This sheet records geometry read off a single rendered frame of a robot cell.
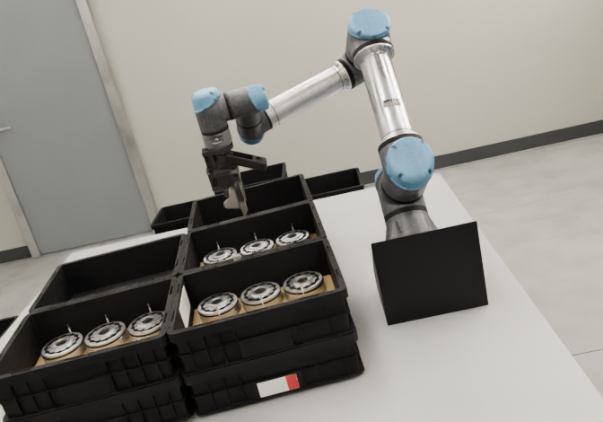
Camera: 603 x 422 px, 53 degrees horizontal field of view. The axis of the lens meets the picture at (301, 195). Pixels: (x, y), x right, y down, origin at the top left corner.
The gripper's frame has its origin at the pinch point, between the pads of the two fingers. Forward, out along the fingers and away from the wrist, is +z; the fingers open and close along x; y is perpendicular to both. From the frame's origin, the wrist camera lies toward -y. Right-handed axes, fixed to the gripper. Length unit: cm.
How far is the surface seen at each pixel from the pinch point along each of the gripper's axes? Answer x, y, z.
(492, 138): -253, -171, 120
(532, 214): -140, -148, 120
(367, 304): 21.4, -26.2, 27.6
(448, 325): 40, -43, 25
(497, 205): -164, -137, 123
